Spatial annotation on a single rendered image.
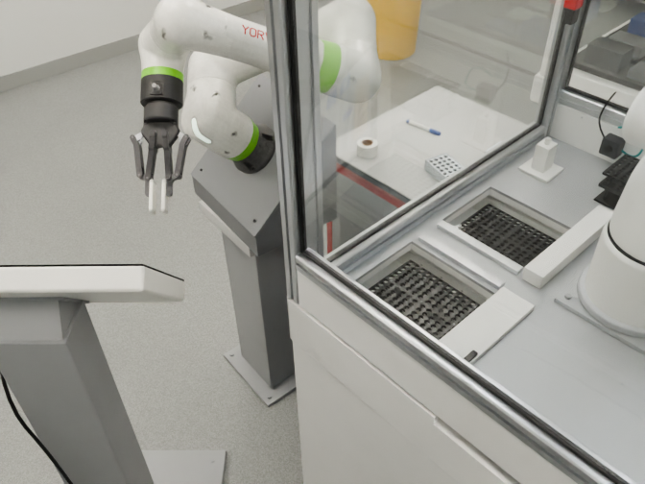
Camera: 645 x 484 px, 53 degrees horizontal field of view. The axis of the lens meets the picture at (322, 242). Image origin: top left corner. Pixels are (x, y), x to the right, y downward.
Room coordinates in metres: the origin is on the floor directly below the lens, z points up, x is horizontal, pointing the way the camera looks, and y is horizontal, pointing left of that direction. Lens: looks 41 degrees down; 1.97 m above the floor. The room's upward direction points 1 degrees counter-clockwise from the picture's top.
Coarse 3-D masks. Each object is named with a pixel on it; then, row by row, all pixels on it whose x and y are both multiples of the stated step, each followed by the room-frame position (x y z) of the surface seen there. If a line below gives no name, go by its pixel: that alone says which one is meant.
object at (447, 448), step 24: (288, 312) 0.98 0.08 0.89; (312, 336) 0.92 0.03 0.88; (336, 336) 0.87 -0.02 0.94; (336, 360) 0.86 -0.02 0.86; (360, 360) 0.81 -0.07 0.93; (360, 384) 0.81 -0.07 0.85; (384, 384) 0.76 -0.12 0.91; (384, 408) 0.76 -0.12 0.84; (408, 408) 0.71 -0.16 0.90; (408, 432) 0.71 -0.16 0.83; (432, 432) 0.67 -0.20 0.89; (456, 432) 0.65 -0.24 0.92; (432, 456) 0.66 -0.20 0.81; (456, 456) 0.62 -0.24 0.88; (480, 456) 0.60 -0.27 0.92; (456, 480) 0.62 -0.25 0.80; (480, 480) 0.58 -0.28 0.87; (504, 480) 0.55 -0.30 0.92
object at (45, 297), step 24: (48, 264) 0.83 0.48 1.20; (72, 264) 0.83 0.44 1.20; (96, 264) 0.83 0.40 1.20; (120, 264) 0.82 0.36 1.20; (144, 264) 0.83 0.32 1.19; (0, 288) 0.80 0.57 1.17; (24, 288) 0.80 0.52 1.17; (48, 288) 0.79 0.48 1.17; (72, 288) 0.79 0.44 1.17; (96, 288) 0.79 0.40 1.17; (120, 288) 0.79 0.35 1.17; (144, 288) 0.80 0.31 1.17; (168, 288) 0.91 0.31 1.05; (0, 312) 0.85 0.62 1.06; (24, 312) 0.85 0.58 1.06; (48, 312) 0.84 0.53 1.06; (72, 312) 0.87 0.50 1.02; (0, 336) 0.81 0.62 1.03; (24, 336) 0.81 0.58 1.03; (48, 336) 0.81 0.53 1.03
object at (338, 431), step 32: (320, 384) 0.91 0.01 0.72; (320, 416) 0.91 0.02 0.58; (352, 416) 0.83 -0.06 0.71; (320, 448) 0.92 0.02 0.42; (352, 448) 0.83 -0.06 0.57; (384, 448) 0.75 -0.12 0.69; (416, 448) 0.69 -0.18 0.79; (320, 480) 0.92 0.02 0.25; (352, 480) 0.82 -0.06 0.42; (384, 480) 0.75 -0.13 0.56; (416, 480) 0.68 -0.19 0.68; (448, 480) 0.63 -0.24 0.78
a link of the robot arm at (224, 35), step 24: (168, 0) 1.29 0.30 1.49; (192, 0) 1.30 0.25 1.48; (168, 24) 1.25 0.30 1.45; (192, 24) 1.26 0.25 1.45; (216, 24) 1.28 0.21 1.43; (240, 24) 1.31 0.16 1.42; (168, 48) 1.28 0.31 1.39; (192, 48) 1.27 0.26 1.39; (216, 48) 1.28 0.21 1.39; (240, 48) 1.29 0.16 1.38; (264, 48) 1.30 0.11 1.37
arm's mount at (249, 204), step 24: (264, 96) 1.69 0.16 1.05; (264, 120) 1.61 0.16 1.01; (216, 168) 1.57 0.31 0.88; (264, 168) 1.48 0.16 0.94; (216, 192) 1.50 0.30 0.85; (240, 192) 1.45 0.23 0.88; (264, 192) 1.41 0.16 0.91; (240, 216) 1.39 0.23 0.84; (264, 216) 1.35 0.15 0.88; (264, 240) 1.33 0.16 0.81
